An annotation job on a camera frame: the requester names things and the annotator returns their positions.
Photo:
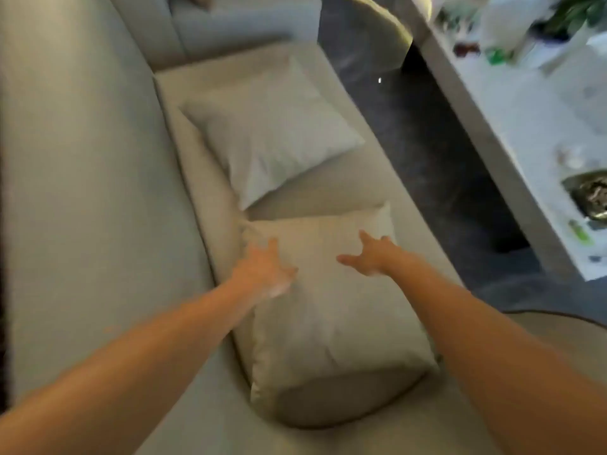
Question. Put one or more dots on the person's right hand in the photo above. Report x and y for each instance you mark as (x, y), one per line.
(377, 255)

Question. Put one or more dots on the person's left hand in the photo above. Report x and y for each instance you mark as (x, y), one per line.
(263, 272)

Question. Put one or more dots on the beige square cushion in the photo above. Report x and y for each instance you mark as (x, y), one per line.
(275, 132)
(332, 326)

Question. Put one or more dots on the beige fabric sofa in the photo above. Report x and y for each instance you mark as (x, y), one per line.
(85, 184)

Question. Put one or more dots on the person's right forearm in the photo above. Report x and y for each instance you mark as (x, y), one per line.
(498, 364)

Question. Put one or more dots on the person's left forearm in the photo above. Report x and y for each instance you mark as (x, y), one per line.
(118, 374)

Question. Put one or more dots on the white coffee table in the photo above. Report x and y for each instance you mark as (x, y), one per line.
(502, 123)

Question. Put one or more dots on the green lighter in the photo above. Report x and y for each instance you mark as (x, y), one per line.
(581, 232)

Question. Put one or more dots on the metal tray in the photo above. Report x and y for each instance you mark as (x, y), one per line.
(590, 194)

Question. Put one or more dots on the dark red small case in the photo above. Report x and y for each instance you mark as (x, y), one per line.
(466, 49)

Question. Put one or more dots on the green packet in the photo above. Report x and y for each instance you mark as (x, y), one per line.
(498, 56)

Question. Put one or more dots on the white box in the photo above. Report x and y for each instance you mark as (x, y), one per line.
(583, 85)

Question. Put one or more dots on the potted green plant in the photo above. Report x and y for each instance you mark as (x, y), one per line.
(574, 9)

